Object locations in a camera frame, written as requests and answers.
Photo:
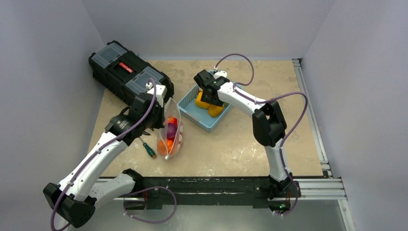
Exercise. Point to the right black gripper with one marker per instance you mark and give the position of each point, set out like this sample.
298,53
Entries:
210,96

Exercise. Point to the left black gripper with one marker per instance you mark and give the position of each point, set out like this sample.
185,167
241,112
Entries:
159,123

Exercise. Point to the yellow toy bell pepper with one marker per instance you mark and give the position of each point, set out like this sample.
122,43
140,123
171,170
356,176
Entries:
200,103

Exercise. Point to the red toy apple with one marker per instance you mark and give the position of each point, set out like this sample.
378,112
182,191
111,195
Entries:
172,120

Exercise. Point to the clear zip top bag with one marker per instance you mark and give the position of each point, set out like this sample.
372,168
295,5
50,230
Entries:
171,109

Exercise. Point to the orange toy pumpkin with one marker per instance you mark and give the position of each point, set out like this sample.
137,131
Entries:
165,147

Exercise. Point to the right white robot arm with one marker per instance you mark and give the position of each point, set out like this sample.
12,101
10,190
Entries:
268,125

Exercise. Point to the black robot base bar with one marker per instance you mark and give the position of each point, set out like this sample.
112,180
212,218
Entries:
156,192

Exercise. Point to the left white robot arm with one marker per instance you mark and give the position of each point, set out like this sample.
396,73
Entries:
76,197

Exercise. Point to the black plastic toolbox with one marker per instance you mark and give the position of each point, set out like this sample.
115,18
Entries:
124,73

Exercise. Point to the light blue plastic basket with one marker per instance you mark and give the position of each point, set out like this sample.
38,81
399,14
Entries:
198,115

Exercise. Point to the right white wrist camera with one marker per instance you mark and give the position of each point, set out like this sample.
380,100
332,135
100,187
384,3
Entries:
219,73

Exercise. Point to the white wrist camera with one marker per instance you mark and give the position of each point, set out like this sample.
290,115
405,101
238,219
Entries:
158,91
219,73

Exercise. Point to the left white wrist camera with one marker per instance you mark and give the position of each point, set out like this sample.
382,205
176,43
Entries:
158,91

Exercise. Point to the green handled screwdriver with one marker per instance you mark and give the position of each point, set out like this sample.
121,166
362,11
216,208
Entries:
148,149

